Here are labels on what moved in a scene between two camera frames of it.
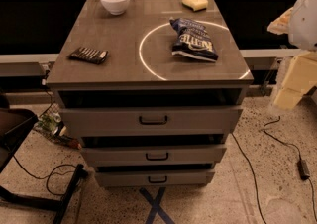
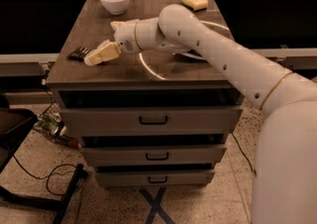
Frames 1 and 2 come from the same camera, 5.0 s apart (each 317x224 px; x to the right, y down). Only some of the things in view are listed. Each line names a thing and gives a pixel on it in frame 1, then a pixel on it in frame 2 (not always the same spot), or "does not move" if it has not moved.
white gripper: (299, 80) -> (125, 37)
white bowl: (116, 0) does not move
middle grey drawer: (155, 156) does not move
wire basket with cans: (50, 123) does not move
